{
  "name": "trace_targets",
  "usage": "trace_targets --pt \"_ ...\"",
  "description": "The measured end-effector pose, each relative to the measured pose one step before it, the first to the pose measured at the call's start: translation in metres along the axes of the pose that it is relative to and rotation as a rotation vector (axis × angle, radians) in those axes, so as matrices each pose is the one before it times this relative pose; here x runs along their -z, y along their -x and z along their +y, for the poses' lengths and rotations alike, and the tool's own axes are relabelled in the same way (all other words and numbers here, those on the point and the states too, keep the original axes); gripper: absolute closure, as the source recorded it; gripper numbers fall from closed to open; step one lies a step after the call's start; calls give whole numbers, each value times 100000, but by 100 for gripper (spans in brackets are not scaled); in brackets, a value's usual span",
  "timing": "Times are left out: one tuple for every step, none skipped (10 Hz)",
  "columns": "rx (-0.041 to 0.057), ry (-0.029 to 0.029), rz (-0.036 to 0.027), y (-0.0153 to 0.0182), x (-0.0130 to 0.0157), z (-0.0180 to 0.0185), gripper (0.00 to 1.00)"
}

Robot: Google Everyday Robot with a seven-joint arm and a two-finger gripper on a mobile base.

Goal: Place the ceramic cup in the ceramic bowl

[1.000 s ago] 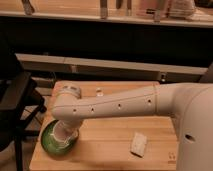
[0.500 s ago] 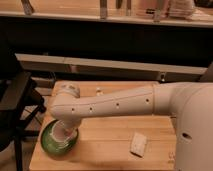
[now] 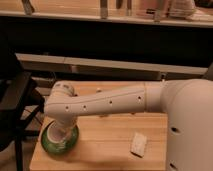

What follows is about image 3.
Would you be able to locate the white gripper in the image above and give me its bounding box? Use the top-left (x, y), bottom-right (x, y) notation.
top-left (47, 120), bottom-right (76, 143)

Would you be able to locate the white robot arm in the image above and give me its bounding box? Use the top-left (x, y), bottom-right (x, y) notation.
top-left (42, 79), bottom-right (213, 171)

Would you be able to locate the green ceramic bowl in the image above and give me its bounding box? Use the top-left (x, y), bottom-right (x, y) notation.
top-left (41, 121), bottom-right (79, 155)

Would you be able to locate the black chair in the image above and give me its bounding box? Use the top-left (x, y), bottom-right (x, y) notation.
top-left (0, 54), bottom-right (44, 171)

